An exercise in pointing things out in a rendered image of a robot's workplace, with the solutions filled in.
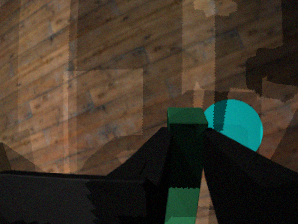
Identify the cyan circle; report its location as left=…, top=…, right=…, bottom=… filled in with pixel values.
left=204, top=99, right=263, bottom=152

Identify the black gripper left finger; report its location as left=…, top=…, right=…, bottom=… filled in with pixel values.
left=0, top=127, right=172, bottom=224

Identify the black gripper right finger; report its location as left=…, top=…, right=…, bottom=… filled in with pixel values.
left=202, top=128, right=298, bottom=224

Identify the green rectangular post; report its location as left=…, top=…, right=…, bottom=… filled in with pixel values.
left=164, top=107, right=208, bottom=224

